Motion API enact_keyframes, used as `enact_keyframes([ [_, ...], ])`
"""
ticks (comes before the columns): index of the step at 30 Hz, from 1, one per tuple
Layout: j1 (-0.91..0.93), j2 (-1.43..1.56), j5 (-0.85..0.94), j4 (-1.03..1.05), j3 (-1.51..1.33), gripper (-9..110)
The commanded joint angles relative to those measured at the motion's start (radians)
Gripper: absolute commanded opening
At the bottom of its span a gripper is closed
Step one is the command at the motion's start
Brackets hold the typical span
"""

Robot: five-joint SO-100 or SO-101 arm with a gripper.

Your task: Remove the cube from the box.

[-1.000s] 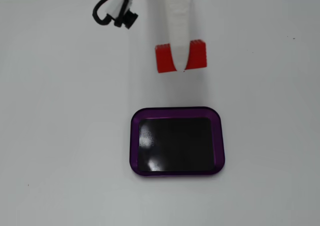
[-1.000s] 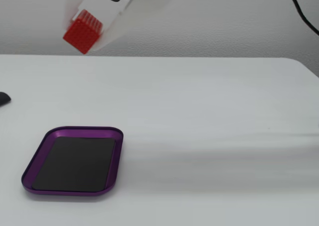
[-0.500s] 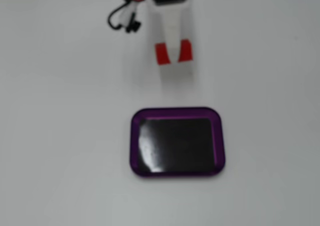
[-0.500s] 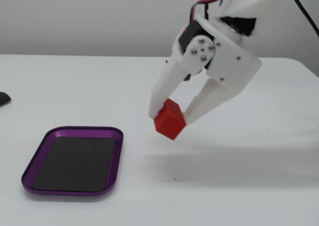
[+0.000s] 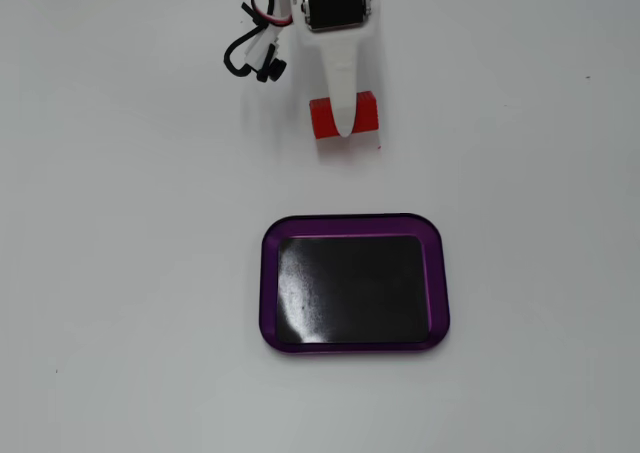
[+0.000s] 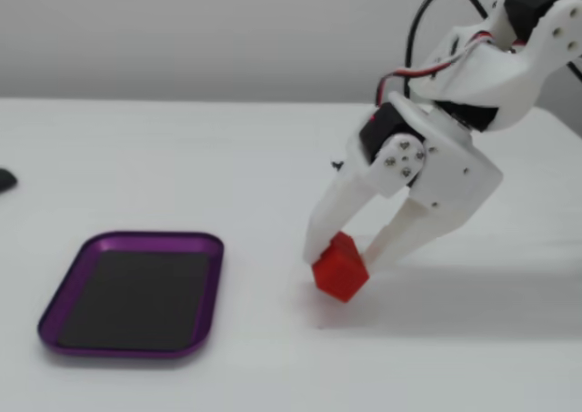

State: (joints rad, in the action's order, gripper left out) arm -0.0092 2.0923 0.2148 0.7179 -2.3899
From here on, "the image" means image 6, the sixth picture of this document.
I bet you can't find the purple metal tray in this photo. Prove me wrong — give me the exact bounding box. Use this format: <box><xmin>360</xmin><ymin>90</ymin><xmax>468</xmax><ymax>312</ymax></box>
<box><xmin>37</xmin><ymin>230</ymin><xmax>226</xmax><ymax>359</ymax></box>

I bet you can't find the dark rounded object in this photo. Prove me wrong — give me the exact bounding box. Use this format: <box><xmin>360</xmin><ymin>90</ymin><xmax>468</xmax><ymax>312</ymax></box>
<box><xmin>0</xmin><ymin>167</ymin><xmax>19</xmax><ymax>193</ymax></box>

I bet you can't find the red studded block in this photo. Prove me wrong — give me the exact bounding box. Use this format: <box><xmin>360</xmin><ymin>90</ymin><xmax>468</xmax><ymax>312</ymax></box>
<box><xmin>311</xmin><ymin>230</ymin><xmax>370</xmax><ymax>305</ymax></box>

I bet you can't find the black tray liner mat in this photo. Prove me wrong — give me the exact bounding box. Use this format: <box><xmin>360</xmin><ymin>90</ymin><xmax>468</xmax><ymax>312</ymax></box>
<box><xmin>57</xmin><ymin>250</ymin><xmax>212</xmax><ymax>353</ymax></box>

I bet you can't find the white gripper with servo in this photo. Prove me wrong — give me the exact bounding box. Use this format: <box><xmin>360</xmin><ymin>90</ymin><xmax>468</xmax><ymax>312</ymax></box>
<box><xmin>302</xmin><ymin>91</ymin><xmax>505</xmax><ymax>266</ymax></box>

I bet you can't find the red black servo cable bundle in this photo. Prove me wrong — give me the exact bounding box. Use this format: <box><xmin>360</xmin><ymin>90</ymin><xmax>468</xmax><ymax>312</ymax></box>
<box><xmin>374</xmin><ymin>0</ymin><xmax>582</xmax><ymax>109</ymax></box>

